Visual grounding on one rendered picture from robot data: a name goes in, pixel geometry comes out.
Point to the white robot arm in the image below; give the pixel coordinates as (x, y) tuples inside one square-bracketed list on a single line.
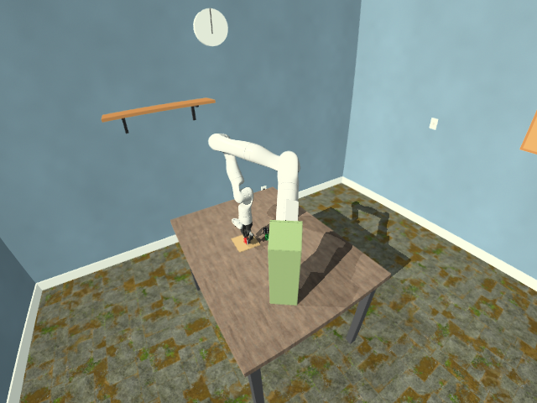
[(288, 181)]

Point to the tan flat mat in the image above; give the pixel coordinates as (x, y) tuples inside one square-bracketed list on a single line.
[(241, 246)]

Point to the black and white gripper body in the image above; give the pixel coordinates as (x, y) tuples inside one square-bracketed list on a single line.
[(247, 227)]

